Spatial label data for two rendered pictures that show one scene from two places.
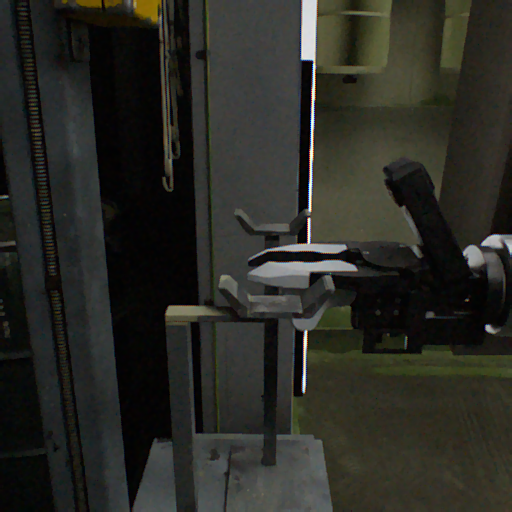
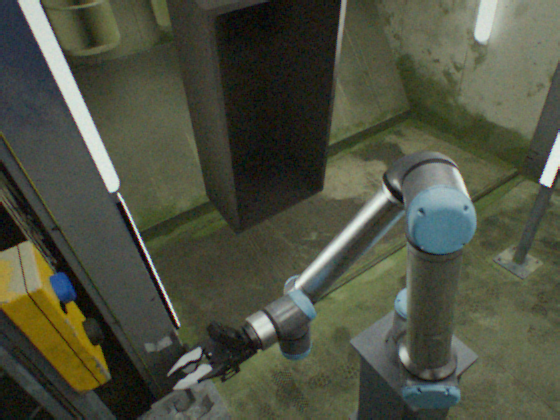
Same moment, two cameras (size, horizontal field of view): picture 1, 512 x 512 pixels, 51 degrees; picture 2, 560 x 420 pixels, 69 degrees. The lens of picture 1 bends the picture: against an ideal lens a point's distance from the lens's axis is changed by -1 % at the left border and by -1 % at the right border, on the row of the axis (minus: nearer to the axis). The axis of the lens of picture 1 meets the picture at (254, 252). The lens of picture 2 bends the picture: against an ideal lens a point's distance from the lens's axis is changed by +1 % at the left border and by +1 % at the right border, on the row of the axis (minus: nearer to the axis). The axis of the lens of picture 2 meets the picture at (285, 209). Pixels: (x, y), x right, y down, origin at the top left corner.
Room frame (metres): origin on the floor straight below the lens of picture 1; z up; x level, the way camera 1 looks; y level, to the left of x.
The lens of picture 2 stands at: (-0.11, -0.02, 1.95)
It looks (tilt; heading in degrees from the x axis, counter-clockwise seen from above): 40 degrees down; 330
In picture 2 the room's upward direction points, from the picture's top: 7 degrees counter-clockwise
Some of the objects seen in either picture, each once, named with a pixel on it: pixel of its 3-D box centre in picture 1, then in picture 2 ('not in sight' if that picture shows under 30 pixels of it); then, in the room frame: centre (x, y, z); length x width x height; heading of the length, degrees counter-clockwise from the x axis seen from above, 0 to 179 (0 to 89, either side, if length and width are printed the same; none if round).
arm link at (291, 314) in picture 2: not in sight; (288, 314); (0.45, -0.32, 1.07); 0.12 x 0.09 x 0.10; 89
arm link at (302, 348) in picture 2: not in sight; (294, 334); (0.46, -0.33, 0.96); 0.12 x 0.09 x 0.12; 139
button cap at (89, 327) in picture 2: not in sight; (92, 331); (0.45, 0.07, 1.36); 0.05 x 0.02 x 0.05; 179
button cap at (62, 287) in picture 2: not in sight; (62, 288); (0.45, 0.07, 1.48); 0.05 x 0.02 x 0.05; 179
